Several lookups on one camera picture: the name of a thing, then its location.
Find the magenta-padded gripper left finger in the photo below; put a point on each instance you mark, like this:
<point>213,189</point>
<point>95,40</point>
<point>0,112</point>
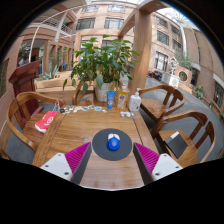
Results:
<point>56,165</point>

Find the blue and white computer mouse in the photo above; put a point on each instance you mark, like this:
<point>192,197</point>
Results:
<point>113,143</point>

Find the blue squeeze tube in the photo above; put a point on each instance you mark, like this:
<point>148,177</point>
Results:
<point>110,100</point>

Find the small white case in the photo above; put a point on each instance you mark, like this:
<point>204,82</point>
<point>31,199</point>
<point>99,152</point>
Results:
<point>126,114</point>

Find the round dark grey mouse pad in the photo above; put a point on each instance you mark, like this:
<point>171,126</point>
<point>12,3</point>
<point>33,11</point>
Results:
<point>100,146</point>

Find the wooden armchair with black notebook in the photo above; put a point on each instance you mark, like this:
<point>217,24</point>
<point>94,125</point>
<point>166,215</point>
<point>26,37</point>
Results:
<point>196,116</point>

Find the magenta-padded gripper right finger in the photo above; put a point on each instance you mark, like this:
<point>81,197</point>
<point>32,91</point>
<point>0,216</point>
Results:
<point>166,165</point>

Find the large green potted plant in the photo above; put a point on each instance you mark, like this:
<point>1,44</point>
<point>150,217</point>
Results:
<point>103,63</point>

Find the empty wooden armchair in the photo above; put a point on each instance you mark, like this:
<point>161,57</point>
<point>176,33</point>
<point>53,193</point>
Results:
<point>156,108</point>

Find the yellow liquid bottle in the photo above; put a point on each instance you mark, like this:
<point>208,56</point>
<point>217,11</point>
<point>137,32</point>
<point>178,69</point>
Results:
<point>122,99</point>

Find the wooden chair behind plant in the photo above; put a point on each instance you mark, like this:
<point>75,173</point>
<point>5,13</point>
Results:
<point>78,90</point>

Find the wooden armchair with red bag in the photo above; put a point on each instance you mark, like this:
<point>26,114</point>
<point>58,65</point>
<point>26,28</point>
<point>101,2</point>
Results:
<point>20,100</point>

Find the white pump dispenser bottle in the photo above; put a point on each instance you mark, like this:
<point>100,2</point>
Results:
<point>135,102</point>

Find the dark red wooden lectern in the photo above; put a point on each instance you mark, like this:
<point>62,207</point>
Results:
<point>25,78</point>

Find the white statue on pedestal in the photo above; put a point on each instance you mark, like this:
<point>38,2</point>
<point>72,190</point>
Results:
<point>173,75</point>

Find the black notebook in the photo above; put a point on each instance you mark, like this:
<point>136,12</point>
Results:
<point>176,145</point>

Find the red and white bag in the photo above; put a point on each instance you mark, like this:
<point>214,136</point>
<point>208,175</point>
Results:
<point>46,121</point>

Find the green agave plant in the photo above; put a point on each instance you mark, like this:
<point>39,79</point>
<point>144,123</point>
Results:
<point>50,73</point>

